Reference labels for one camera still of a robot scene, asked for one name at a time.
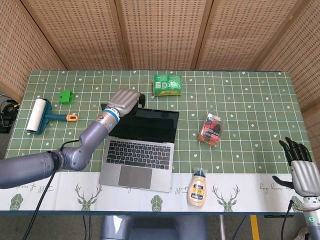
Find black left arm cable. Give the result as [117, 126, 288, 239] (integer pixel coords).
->
[31, 140, 82, 240]

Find grey robot torso base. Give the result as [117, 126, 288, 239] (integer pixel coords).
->
[99, 215, 208, 240]

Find blue cable under table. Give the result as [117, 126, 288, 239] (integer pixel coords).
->
[234, 216, 249, 240]

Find teal lint roller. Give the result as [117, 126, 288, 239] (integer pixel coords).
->
[26, 98, 79, 135]

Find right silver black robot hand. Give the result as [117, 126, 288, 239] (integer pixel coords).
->
[272, 136, 320, 198]

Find clear box of red clips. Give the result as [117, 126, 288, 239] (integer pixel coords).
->
[197, 112, 225, 148]

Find green tissue pack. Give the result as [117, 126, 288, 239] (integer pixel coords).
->
[151, 73, 183, 97]

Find black right hand cable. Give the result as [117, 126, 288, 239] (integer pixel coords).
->
[279, 199, 295, 240]

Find green checked tablecloth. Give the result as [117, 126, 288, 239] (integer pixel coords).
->
[0, 69, 320, 217]

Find mayonnaise squeeze bottle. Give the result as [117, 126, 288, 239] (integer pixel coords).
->
[186, 167, 208, 207]

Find silver laptop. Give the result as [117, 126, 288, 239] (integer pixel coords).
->
[98, 102, 180, 193]

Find black cables on floor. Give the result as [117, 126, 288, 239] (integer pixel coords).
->
[0, 93, 21, 134]

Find green plastic block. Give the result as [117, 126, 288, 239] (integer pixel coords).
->
[58, 90, 75, 104]

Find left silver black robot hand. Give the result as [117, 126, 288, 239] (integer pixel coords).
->
[106, 87, 147, 118]

